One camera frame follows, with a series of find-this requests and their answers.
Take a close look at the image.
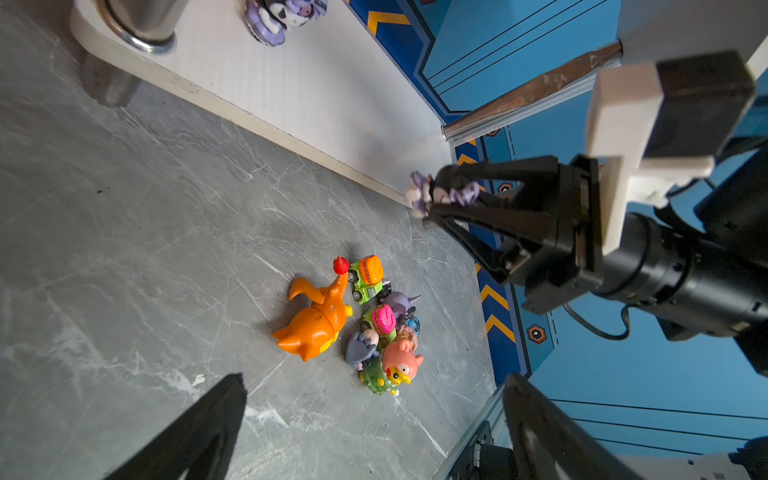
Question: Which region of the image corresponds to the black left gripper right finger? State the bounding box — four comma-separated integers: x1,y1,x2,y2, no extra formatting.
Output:
502,373,639,479

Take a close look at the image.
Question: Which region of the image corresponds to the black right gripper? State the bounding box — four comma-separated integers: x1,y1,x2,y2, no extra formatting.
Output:
426,155,604,315

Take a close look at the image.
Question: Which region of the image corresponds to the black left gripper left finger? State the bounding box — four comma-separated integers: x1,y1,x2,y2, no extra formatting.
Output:
107,373,247,479

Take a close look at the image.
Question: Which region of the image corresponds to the orange fox toy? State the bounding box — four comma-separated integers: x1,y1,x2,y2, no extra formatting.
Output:
273,256,353,362

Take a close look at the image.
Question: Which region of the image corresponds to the purple eared figure toy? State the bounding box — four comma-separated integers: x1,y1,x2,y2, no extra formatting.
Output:
382,291,421,319

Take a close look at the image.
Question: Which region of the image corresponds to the green truck orange top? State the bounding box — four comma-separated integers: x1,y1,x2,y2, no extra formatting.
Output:
348,255,392,305

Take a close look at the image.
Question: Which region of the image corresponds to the green truck pink top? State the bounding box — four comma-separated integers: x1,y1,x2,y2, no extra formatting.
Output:
360,304,397,351

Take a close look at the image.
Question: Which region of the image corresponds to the black purple kuromi figure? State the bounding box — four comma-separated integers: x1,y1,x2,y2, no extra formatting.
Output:
244,0,328,47

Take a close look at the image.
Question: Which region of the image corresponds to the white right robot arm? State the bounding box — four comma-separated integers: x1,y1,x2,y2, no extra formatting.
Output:
407,137,767,374

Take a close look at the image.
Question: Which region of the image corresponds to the white two-tier metal shelf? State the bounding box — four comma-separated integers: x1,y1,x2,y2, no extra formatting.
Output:
70,1,452,201

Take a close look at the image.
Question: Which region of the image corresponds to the pink pig toy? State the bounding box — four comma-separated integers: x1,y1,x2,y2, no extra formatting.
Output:
359,339,424,397

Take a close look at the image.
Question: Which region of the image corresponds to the blue small toy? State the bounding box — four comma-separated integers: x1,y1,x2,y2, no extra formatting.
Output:
398,315,421,336

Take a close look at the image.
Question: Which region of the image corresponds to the grey donkey toy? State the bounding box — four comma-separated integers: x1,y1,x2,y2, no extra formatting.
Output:
345,329,379,371

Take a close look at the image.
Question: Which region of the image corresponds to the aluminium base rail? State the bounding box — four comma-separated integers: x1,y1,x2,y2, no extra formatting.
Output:
432,386,519,480

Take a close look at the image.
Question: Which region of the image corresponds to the aluminium corner post right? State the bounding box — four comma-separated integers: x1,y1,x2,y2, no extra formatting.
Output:
441,41,623,145

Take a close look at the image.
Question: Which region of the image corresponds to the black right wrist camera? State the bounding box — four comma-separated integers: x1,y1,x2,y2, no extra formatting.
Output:
584,50,757,256

